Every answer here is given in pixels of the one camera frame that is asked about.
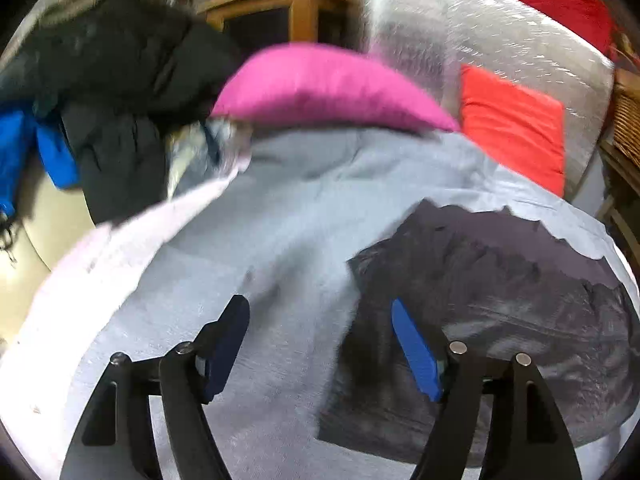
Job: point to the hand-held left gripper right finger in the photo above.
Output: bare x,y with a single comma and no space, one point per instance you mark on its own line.
415,350

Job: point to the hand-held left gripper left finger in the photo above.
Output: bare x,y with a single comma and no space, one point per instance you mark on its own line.
225,350

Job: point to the dark grey jacket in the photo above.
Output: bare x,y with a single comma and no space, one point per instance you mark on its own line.
500,285

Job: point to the pile of black clothes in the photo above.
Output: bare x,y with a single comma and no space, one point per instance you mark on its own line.
125,80

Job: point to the light blue blanket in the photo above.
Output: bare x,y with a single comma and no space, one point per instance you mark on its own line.
280,220

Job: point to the white bed sheet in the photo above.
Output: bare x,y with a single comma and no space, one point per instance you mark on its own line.
100,260

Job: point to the patterned cloth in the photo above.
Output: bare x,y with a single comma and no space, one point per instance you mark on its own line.
205,155

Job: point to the red pillow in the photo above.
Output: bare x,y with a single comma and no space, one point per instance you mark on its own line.
515,130

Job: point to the wooden shelf rack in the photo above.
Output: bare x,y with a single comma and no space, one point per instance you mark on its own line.
620,195

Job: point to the pink pillow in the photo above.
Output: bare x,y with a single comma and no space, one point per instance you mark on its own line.
325,90

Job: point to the bright blue garment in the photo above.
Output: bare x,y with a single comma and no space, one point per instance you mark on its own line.
30,150

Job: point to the wicker basket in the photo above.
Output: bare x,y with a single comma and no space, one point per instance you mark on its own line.
627,120

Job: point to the silver foil board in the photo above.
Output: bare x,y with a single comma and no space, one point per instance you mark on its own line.
500,25

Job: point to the wooden cabinet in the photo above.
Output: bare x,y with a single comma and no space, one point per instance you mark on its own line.
270,15

